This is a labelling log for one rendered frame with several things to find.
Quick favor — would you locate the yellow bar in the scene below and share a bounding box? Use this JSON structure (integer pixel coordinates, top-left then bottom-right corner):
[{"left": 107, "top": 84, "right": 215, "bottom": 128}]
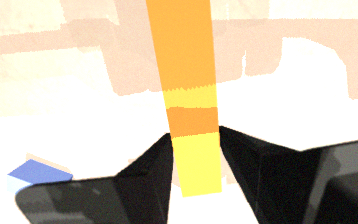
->
[{"left": 146, "top": 0, "right": 222, "bottom": 198}]

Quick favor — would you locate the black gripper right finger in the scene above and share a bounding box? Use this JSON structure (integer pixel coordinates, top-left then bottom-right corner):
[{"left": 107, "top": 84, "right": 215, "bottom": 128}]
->
[{"left": 219, "top": 125, "right": 358, "bottom": 224}]

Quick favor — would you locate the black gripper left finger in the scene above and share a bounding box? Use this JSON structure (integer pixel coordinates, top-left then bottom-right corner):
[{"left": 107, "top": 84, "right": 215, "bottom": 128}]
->
[{"left": 14, "top": 133, "right": 174, "bottom": 224}]

